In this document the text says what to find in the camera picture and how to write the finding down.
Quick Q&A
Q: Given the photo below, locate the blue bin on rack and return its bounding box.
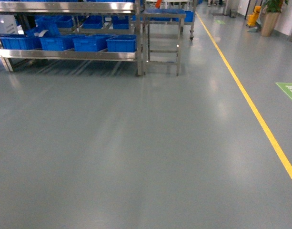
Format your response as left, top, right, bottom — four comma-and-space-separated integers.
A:
107, 35, 137, 52

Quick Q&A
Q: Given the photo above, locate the small steel table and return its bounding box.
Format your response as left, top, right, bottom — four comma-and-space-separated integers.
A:
141, 8, 186, 76

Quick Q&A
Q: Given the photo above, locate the yellow mop bucket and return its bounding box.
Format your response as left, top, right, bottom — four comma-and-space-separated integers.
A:
246, 6, 261, 27

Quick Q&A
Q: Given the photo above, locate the plant in beige pot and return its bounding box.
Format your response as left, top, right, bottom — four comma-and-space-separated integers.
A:
261, 0, 289, 37

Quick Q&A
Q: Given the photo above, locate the steel shelf rack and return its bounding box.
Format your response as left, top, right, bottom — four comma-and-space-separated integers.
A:
0, 0, 144, 76

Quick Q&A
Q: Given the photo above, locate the blue bin left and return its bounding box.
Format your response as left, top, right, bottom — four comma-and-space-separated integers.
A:
73, 34, 112, 52

